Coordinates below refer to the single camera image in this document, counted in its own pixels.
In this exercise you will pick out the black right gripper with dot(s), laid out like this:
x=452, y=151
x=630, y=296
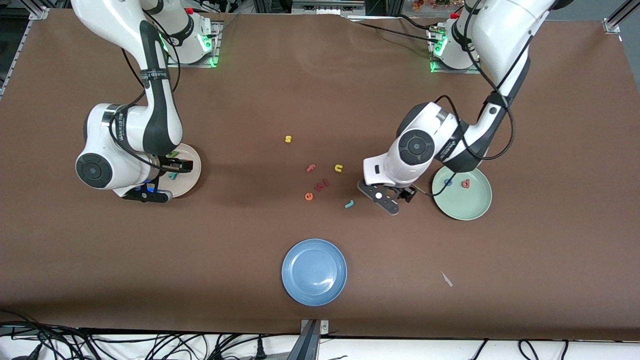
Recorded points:
x=176, y=165

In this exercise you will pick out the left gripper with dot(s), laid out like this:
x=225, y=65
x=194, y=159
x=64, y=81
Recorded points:
x=407, y=192

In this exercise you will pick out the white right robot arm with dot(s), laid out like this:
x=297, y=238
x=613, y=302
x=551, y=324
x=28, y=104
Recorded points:
x=110, y=20

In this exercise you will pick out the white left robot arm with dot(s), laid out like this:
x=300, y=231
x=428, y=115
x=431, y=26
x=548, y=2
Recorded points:
x=500, y=40

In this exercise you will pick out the beige brown round plate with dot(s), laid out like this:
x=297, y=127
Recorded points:
x=192, y=182

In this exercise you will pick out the light green round plate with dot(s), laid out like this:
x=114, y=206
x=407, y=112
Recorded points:
x=465, y=205

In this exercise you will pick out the small white paper scrap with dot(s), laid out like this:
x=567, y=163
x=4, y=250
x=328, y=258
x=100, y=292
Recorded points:
x=446, y=279

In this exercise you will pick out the blue round plate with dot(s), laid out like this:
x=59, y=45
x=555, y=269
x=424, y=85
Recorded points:
x=314, y=272

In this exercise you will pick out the orange background clutter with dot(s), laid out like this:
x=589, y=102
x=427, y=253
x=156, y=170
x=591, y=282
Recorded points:
x=435, y=4

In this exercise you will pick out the black power plug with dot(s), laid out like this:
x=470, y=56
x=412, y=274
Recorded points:
x=260, y=350

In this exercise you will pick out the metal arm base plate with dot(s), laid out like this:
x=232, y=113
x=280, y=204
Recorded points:
x=218, y=50
x=450, y=70

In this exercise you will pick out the small metal bracket plate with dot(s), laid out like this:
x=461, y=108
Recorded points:
x=324, y=327

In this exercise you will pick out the dark grey mount post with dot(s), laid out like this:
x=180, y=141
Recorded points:
x=306, y=347

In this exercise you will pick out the aluminium table edge rail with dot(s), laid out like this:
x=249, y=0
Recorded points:
x=611, y=25
x=40, y=12

